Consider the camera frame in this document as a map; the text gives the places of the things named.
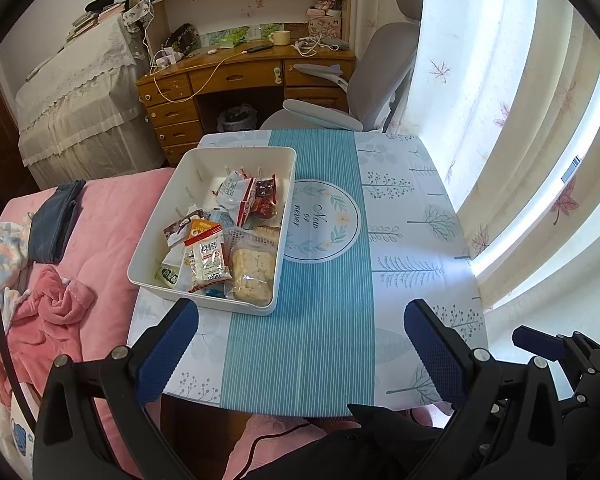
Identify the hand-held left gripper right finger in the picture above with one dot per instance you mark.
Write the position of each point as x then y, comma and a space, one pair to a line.
435, 355

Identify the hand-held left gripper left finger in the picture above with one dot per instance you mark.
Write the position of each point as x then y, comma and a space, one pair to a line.
167, 355

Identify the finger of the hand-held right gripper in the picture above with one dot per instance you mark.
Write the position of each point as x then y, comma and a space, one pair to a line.
537, 341

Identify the green snack packet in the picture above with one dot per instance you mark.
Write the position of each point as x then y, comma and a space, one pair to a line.
169, 275

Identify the white plastic storage bin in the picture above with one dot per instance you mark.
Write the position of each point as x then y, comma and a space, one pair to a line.
150, 260

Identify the red-edged nut snack packet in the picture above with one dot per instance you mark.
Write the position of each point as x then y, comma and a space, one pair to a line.
207, 260

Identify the yellow crumb cake packet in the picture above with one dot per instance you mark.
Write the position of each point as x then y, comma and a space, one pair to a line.
252, 272

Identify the brown biscuit packet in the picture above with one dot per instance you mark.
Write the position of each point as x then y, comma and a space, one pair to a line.
177, 232

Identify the white yellow bar packet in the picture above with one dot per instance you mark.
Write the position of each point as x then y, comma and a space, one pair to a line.
200, 225

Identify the clear blue label packet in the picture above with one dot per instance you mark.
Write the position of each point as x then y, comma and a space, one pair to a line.
217, 217

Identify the clear wafer packet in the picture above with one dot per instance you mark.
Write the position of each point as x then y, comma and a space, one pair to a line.
260, 234

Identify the red white snack packet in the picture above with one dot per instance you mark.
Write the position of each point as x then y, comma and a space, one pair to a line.
232, 191

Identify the red candy packet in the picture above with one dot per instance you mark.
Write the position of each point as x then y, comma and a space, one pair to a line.
266, 208

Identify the dark red floral snack packet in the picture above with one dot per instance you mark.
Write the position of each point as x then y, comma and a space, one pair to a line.
266, 187

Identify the person's black clothing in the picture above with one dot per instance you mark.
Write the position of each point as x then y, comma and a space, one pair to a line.
360, 450

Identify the pink towel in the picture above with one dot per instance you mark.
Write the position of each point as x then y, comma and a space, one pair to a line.
55, 305

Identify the pink bed blanket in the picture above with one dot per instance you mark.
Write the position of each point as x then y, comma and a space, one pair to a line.
120, 210

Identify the blue jeans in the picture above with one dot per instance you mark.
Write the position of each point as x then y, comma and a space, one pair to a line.
55, 220

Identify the floral fleece blanket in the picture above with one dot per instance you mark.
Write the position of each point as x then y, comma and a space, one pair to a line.
5, 245

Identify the white leaf print curtain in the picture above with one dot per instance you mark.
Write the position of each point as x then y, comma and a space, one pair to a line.
505, 110

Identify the trash bin with bag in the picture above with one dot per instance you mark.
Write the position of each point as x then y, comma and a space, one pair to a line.
237, 119

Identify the cream lace furniture cover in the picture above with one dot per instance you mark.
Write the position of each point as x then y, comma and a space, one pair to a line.
80, 110

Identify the wooden desk with drawers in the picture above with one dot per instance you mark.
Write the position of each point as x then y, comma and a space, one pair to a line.
240, 77

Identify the white power strip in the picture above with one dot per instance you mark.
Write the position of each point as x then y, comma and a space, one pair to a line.
166, 57

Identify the grey office chair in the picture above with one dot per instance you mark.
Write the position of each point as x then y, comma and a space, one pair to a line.
380, 60

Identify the dark patterned pouch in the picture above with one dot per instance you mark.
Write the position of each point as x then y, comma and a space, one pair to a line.
182, 37

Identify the black remote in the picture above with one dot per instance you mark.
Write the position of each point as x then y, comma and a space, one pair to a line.
257, 49

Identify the green picture cards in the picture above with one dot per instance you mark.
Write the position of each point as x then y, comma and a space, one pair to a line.
230, 35

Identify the cream mug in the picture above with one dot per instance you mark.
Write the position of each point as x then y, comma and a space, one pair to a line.
280, 38

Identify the hanging fabric bag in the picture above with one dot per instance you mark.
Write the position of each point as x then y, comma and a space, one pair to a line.
137, 14

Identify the stack of books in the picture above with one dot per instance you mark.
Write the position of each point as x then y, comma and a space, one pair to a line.
92, 20

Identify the printed cardboard box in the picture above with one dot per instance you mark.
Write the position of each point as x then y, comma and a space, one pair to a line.
325, 22

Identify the black flat object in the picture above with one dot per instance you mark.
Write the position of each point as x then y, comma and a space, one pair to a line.
100, 4

